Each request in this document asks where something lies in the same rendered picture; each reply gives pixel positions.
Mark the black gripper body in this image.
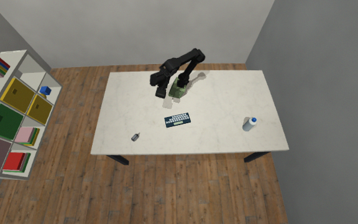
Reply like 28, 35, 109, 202
155, 81, 169, 98

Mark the dark blue keyboard case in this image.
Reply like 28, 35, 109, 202
164, 113, 191, 128

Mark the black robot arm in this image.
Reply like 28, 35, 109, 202
150, 48, 205, 88

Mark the grey bottle with blue cap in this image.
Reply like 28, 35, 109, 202
242, 118, 257, 131

